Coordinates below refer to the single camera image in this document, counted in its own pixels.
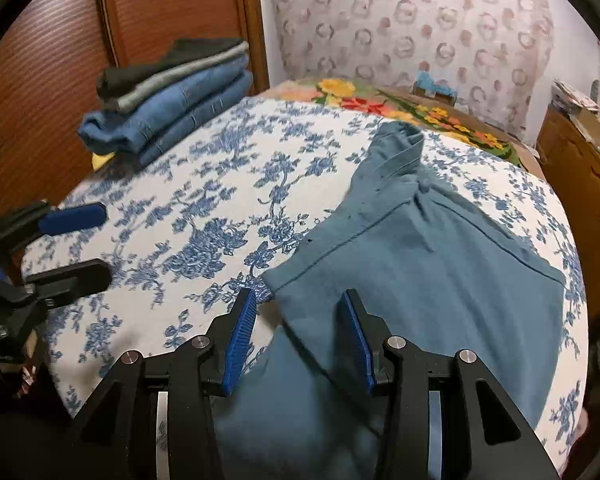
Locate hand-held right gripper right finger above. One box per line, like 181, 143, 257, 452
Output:
341, 288, 563, 480

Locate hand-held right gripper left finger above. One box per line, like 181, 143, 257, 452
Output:
67, 287, 258, 480

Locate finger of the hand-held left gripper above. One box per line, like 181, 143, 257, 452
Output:
0, 201, 109, 247
24, 258, 114, 307

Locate teal pants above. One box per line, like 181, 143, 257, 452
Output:
212, 121, 567, 480

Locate folded grey pants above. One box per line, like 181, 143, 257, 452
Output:
114, 42, 251, 114

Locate folded dark pants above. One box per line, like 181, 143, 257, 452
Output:
96, 37, 246, 107

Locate wooden slatted wardrobe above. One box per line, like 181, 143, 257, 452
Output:
0, 0, 272, 221

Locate folded blue jeans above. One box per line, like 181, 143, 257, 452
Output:
139, 71, 255, 167
77, 55, 253, 155

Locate blue floral white bedspread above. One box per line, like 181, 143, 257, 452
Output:
22, 95, 591, 480

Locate colourful flower blanket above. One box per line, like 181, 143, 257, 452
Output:
259, 77, 525, 167

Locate small blue object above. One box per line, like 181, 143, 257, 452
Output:
412, 71, 459, 104

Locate wooden cabinet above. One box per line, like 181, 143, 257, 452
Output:
535, 107, 600, 321

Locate pile of boxes and papers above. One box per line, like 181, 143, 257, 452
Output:
550, 77, 600, 166

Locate ring patterned curtain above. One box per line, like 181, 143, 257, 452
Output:
270, 0, 556, 145

